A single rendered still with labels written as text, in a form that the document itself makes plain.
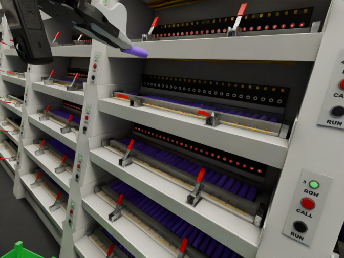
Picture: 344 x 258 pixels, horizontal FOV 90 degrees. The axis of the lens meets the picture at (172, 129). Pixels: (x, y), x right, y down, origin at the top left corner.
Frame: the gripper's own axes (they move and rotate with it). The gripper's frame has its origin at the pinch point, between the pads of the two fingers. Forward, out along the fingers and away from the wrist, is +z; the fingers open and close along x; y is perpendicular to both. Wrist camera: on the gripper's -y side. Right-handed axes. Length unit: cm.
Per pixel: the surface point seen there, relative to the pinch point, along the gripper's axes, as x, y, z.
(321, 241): -39.3, -23.0, 17.3
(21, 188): 98, -81, 25
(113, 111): 19.9, -13.6, 17.5
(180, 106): -3.9, -6.5, 20.9
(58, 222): 43, -71, 22
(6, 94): 169, -29, 23
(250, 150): -25.0, -12.3, 17.1
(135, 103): 10.5, -9.0, 17.4
